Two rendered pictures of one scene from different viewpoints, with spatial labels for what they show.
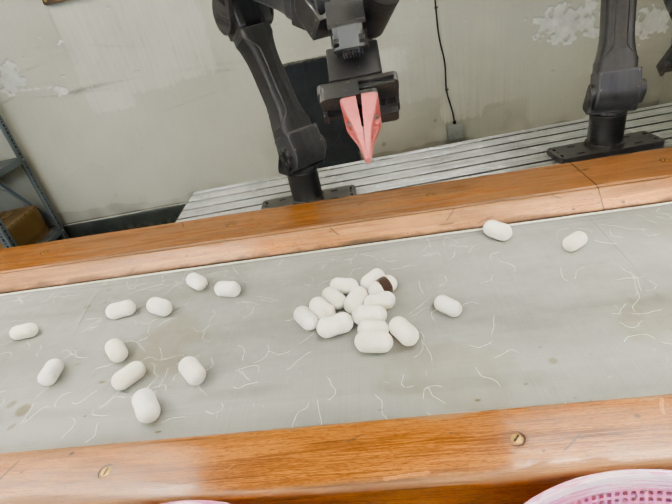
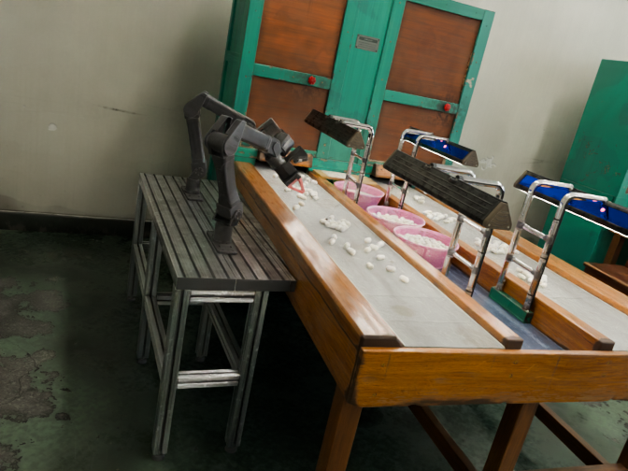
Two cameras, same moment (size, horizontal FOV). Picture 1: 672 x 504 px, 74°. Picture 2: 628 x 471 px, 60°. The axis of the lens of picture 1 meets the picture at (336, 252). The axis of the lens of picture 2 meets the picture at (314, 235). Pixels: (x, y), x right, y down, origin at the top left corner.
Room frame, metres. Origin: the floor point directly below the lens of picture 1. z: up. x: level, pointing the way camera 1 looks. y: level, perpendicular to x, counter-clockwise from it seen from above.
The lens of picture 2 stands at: (1.48, 1.78, 1.35)
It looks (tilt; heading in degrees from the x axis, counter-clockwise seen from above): 17 degrees down; 240
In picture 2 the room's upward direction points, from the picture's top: 12 degrees clockwise
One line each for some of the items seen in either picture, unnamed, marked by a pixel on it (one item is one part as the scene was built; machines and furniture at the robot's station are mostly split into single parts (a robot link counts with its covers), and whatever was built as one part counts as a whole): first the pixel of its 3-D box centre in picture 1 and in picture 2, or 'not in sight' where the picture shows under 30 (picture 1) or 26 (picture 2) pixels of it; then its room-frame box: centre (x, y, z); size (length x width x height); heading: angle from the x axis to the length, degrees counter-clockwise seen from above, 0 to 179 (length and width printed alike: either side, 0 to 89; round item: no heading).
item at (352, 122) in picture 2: not in sight; (340, 166); (0.18, -0.41, 0.90); 0.20 x 0.19 x 0.45; 82
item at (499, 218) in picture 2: not in sight; (439, 182); (0.39, 0.53, 1.08); 0.62 x 0.08 x 0.07; 82
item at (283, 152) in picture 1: (302, 155); (226, 215); (0.85, 0.03, 0.77); 0.09 x 0.06 x 0.06; 121
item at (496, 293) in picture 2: not in sight; (548, 250); (-0.08, 0.60, 0.90); 0.20 x 0.19 x 0.45; 82
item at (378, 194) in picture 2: not in sight; (357, 196); (-0.05, -0.56, 0.72); 0.27 x 0.27 x 0.10
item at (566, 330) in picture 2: not in sight; (442, 244); (-0.12, 0.06, 0.71); 1.81 x 0.05 x 0.11; 82
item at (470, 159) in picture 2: not in sight; (437, 144); (-0.30, -0.35, 1.08); 0.62 x 0.08 x 0.07; 82
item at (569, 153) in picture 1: (605, 130); (192, 185); (0.82, -0.57, 0.71); 0.20 x 0.07 x 0.08; 86
